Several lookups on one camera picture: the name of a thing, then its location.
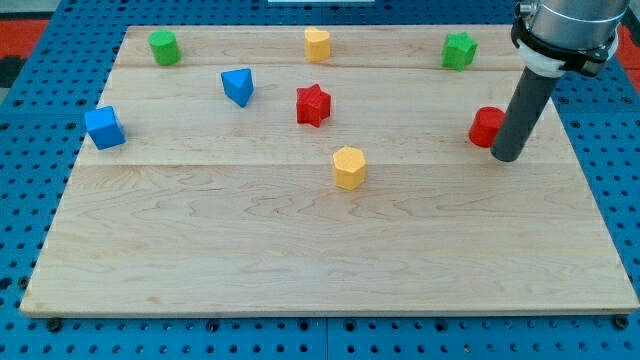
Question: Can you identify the yellow heart block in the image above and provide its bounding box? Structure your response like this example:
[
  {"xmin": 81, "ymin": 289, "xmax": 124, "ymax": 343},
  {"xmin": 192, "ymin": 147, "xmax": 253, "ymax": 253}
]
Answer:
[{"xmin": 304, "ymin": 27, "xmax": 331, "ymax": 62}]

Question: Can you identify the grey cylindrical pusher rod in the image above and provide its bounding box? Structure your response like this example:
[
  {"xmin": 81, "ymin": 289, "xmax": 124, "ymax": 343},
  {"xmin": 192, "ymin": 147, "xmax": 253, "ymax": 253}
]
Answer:
[{"xmin": 490, "ymin": 67, "xmax": 558, "ymax": 162}]

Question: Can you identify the wooden board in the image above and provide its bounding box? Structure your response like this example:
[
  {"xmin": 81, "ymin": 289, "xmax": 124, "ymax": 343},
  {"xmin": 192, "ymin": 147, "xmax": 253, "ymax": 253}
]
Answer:
[{"xmin": 21, "ymin": 25, "xmax": 639, "ymax": 318}]

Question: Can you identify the yellow hexagon block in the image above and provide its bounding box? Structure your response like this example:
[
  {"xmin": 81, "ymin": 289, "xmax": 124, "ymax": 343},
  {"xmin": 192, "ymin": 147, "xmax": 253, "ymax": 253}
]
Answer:
[{"xmin": 333, "ymin": 146, "xmax": 367, "ymax": 190}]

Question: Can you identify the red cylinder block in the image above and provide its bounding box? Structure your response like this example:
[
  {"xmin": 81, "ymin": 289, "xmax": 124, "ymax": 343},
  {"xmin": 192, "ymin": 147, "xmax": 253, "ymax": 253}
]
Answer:
[{"xmin": 468, "ymin": 106, "xmax": 505, "ymax": 148}]

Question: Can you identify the blue cube block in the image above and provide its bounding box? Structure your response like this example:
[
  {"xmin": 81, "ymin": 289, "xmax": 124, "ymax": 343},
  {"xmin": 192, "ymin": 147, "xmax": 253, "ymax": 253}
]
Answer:
[{"xmin": 84, "ymin": 106, "xmax": 126, "ymax": 150}]

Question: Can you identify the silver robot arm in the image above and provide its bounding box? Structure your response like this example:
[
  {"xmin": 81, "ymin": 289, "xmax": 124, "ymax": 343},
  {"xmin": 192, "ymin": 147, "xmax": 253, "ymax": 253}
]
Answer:
[{"xmin": 511, "ymin": 0, "xmax": 630, "ymax": 78}]

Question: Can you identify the blue triangle block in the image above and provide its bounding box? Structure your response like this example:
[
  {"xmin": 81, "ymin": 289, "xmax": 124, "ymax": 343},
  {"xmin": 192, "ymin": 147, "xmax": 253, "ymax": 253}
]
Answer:
[{"xmin": 221, "ymin": 68, "xmax": 254, "ymax": 108}]

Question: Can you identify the green star block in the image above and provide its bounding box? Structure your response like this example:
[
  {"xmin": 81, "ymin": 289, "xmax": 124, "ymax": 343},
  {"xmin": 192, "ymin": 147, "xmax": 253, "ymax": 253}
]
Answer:
[{"xmin": 441, "ymin": 32, "xmax": 478, "ymax": 71}]

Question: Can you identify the green cylinder block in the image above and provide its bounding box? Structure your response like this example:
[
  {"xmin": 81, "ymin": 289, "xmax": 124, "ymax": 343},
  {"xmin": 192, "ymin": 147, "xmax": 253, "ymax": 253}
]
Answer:
[{"xmin": 148, "ymin": 29, "xmax": 181, "ymax": 66}]

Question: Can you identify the red star block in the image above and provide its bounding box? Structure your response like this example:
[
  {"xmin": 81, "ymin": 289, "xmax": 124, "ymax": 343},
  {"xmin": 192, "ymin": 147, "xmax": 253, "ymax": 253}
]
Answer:
[{"xmin": 296, "ymin": 84, "xmax": 331, "ymax": 128}]

